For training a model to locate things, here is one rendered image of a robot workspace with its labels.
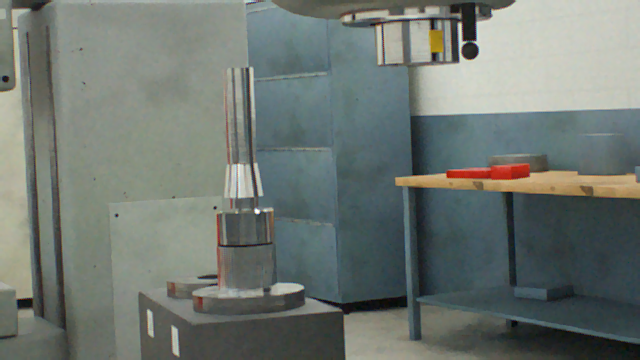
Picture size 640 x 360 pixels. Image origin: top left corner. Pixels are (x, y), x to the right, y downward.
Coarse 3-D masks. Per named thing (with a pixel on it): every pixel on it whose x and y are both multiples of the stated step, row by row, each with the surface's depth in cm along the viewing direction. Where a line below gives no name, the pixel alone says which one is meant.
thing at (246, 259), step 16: (224, 224) 103; (240, 224) 102; (256, 224) 103; (272, 224) 104; (224, 240) 103; (240, 240) 103; (256, 240) 103; (272, 240) 104; (224, 256) 103; (240, 256) 103; (256, 256) 103; (272, 256) 104; (224, 272) 103; (240, 272) 103; (256, 272) 103; (272, 272) 104; (224, 288) 104; (240, 288) 103; (256, 288) 103; (272, 288) 104
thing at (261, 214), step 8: (224, 208) 106; (256, 208) 104; (264, 208) 104; (216, 216) 104; (224, 216) 103; (232, 216) 103; (240, 216) 102; (248, 216) 102; (256, 216) 103; (264, 216) 103; (272, 216) 104
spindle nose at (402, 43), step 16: (384, 32) 73; (400, 32) 72; (416, 32) 72; (448, 32) 73; (384, 48) 73; (400, 48) 72; (416, 48) 72; (448, 48) 73; (384, 64) 73; (400, 64) 72; (416, 64) 76; (432, 64) 76
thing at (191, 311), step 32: (160, 288) 118; (192, 288) 110; (288, 288) 105; (160, 320) 109; (192, 320) 99; (224, 320) 99; (256, 320) 99; (288, 320) 100; (320, 320) 101; (160, 352) 110; (192, 352) 98; (224, 352) 98; (256, 352) 99; (288, 352) 100; (320, 352) 101
